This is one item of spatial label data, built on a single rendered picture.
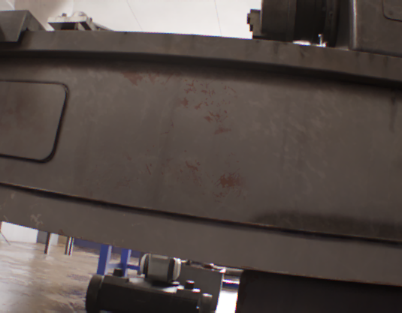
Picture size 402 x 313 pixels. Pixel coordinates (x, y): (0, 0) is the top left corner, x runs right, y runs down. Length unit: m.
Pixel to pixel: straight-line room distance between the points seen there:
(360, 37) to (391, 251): 0.47
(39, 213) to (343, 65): 0.61
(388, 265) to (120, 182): 0.50
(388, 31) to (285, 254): 0.54
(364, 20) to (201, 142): 0.44
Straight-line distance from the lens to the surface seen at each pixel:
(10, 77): 1.00
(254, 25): 1.13
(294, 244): 0.58
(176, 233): 0.59
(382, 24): 0.93
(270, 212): 0.75
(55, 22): 1.58
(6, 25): 1.03
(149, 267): 2.17
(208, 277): 2.87
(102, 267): 2.93
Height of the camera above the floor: 0.42
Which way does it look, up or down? 12 degrees up
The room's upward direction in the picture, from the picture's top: 9 degrees clockwise
